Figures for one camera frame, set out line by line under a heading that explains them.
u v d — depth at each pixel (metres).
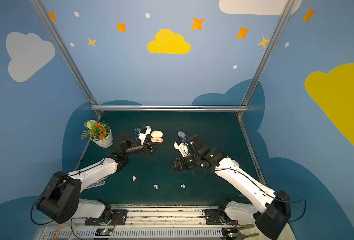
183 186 0.84
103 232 0.71
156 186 0.84
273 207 0.39
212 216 0.76
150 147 0.71
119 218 0.73
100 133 0.91
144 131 0.69
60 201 0.42
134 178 0.87
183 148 0.65
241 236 0.69
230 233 0.71
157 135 0.76
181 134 1.06
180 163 0.63
